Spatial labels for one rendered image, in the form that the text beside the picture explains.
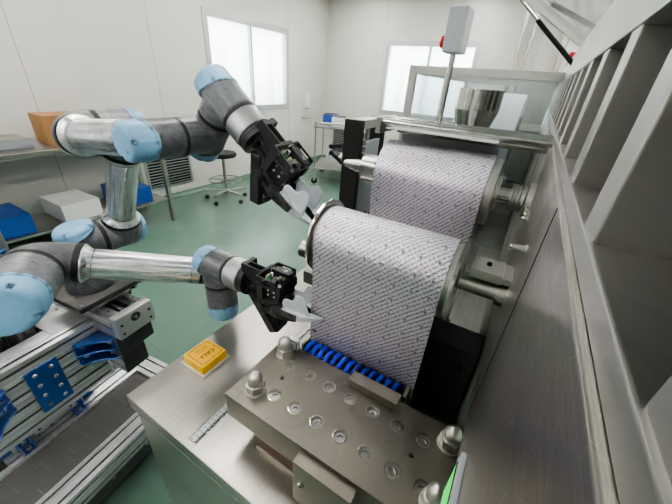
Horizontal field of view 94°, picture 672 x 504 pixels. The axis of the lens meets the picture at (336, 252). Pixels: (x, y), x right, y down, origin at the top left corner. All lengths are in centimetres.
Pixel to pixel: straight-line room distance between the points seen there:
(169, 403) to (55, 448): 101
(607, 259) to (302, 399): 51
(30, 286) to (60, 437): 107
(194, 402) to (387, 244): 54
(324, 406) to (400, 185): 47
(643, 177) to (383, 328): 45
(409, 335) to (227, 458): 41
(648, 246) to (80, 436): 177
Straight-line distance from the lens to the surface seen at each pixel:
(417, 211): 72
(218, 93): 70
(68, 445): 177
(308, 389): 62
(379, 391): 61
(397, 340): 59
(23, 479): 176
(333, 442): 57
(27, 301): 83
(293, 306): 65
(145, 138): 67
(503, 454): 23
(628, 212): 22
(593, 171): 37
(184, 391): 83
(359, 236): 54
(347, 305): 60
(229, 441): 74
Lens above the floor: 152
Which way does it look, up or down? 29 degrees down
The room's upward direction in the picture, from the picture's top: 4 degrees clockwise
